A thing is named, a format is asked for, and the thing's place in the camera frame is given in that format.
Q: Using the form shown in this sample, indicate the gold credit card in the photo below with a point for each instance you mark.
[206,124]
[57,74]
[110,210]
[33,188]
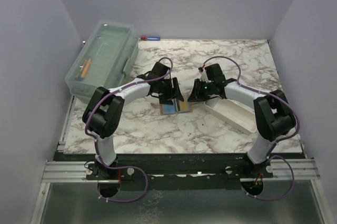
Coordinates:
[182,106]

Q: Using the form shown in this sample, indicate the clear green plastic box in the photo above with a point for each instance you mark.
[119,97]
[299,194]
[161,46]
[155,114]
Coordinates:
[113,48]

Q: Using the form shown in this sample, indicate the red blue screwdriver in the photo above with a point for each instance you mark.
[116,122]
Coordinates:
[150,38]

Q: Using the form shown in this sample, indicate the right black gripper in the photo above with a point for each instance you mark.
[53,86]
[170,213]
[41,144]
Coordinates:
[196,94]

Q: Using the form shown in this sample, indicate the white rectangular tray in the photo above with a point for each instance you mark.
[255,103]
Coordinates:
[239,116]

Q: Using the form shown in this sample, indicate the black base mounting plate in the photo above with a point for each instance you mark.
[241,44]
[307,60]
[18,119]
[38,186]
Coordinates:
[134,172]

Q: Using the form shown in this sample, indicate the tan leather card holder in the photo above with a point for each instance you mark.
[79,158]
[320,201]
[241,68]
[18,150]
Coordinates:
[171,109]

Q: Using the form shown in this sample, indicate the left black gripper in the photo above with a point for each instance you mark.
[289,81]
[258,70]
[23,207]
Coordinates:
[174,93]

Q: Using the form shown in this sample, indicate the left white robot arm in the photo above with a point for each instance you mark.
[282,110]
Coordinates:
[103,112]

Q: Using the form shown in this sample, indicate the aluminium rail frame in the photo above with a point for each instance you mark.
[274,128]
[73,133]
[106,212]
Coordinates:
[81,168]

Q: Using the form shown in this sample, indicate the orange tool inside box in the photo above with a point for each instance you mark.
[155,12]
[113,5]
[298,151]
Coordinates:
[84,69]

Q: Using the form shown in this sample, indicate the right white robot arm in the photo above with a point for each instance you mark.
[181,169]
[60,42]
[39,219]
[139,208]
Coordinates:
[273,116]

